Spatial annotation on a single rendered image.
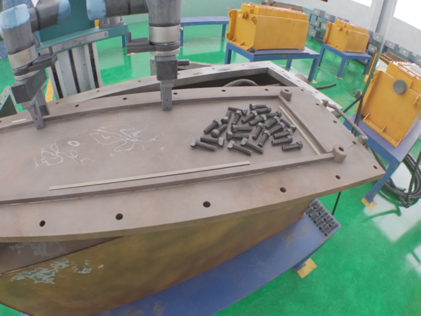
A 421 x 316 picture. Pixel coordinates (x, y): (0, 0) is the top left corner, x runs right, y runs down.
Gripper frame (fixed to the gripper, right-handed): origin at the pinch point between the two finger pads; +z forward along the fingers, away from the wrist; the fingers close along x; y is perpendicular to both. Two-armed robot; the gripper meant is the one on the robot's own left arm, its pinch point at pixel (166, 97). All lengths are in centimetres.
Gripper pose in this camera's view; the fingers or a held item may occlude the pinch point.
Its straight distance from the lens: 63.9
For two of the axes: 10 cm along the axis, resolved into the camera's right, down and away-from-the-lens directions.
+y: 9.7, -1.2, 2.3
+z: -0.7, 7.2, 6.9
